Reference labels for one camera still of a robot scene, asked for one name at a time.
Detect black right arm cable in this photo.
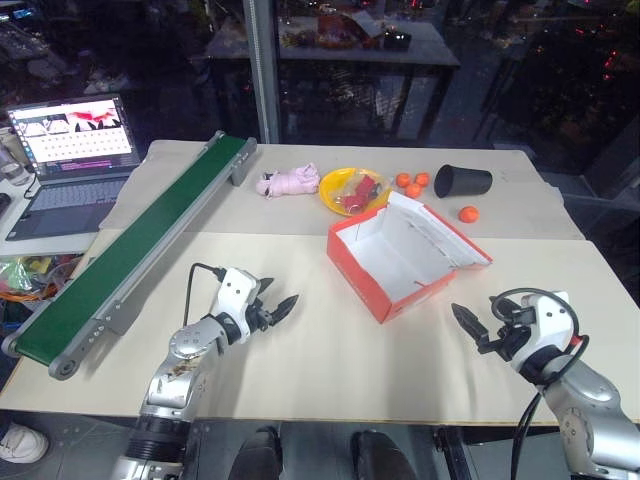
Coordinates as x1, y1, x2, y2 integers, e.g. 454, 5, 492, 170
488, 287, 590, 480

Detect bagged red items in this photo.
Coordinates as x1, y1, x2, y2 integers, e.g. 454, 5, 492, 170
333, 172, 392, 215

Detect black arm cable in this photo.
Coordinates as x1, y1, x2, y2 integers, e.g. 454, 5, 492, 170
183, 262, 224, 327
488, 287, 590, 480

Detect dark background table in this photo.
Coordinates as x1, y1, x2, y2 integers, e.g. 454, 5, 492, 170
203, 19, 462, 144

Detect yellow plastic plate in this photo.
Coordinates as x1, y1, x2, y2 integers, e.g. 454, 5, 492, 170
318, 167, 394, 218

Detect orange cardboard box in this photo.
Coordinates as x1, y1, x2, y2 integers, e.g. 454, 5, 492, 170
326, 190, 494, 325

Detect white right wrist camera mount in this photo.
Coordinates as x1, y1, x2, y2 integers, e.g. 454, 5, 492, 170
519, 291, 577, 352

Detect black laptop cable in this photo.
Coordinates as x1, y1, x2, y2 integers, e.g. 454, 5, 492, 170
21, 168, 42, 202

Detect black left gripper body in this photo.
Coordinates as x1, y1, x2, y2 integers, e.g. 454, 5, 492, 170
247, 287, 282, 334

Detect white sneaker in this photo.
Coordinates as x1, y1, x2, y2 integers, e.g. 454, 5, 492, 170
0, 421, 51, 464

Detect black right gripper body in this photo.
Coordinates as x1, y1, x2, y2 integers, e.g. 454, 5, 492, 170
477, 306, 536, 363

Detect grey open laptop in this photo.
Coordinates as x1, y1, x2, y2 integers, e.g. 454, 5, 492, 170
4, 93, 144, 243

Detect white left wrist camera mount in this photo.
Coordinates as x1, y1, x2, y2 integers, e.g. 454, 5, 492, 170
214, 267, 262, 346

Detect black plastic cup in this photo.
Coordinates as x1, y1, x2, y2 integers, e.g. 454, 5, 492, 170
432, 163, 494, 200

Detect colourful clutter pile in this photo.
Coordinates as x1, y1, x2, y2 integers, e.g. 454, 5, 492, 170
278, 8, 387, 52

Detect clear glass bottle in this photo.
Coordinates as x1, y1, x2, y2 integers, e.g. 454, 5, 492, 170
0, 142, 32, 187

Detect grey metal pillar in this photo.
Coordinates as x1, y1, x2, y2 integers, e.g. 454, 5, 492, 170
242, 0, 282, 147

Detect pink fabric bundle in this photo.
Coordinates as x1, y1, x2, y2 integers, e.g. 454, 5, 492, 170
255, 161, 322, 202

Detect colourful toy pile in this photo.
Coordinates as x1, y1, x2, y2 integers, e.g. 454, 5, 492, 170
0, 253, 84, 303

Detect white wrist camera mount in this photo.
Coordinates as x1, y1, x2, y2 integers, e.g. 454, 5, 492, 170
214, 267, 262, 346
519, 291, 577, 352

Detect green conveyor belt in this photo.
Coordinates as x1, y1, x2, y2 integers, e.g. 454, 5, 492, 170
0, 130, 259, 384

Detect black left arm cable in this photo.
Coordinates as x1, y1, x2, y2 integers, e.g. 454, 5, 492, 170
183, 262, 224, 327

